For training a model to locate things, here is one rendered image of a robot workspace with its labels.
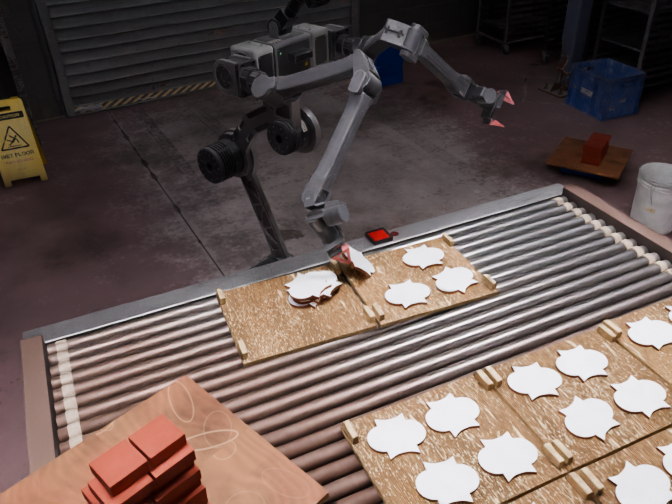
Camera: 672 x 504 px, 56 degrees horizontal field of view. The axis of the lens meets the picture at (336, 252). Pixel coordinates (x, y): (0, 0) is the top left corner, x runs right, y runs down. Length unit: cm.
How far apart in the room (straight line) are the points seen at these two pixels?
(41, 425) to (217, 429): 49
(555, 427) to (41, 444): 125
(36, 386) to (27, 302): 208
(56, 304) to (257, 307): 204
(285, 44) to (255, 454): 151
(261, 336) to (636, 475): 102
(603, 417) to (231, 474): 91
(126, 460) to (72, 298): 279
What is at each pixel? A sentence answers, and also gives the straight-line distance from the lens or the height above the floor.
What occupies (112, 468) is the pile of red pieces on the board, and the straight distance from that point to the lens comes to 112.
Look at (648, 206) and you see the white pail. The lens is 432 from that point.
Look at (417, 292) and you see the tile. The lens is 200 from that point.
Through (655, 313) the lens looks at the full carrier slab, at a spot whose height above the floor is 94.
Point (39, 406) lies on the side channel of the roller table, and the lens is 184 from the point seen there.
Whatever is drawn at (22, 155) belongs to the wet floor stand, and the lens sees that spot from 524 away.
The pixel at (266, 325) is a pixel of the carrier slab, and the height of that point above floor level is 94.
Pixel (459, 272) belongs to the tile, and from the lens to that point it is 211.
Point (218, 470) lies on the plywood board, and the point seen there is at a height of 104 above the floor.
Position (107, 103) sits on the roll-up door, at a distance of 647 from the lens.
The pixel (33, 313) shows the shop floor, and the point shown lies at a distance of 385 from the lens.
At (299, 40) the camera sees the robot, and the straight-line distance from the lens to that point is 247.
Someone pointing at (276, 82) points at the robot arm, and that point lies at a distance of 214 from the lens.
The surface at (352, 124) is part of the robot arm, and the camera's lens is 194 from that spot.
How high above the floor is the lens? 217
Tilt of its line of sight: 34 degrees down
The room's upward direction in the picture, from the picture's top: 2 degrees counter-clockwise
